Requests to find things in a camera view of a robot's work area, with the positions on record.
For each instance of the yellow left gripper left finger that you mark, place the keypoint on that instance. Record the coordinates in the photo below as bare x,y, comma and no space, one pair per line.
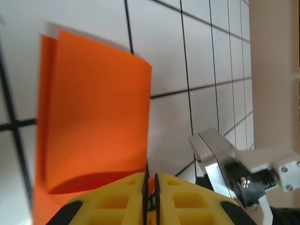
112,206

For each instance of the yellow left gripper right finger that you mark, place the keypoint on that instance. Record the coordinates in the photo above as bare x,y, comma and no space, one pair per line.
192,206

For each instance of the orange square paper sheet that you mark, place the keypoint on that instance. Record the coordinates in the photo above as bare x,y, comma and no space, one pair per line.
93,112

